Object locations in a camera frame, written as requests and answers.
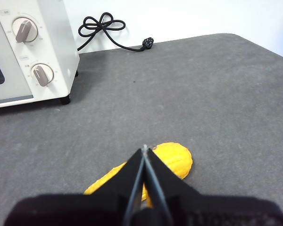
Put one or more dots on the yellow corn cob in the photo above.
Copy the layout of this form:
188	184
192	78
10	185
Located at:
177	160

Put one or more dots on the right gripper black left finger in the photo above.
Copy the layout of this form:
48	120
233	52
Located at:
85	209

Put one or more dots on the beige oven knob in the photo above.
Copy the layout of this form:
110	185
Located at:
25	29
42	74

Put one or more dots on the white toaster oven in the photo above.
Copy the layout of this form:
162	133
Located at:
59	35

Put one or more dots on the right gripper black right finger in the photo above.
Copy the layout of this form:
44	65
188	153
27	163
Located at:
214	212

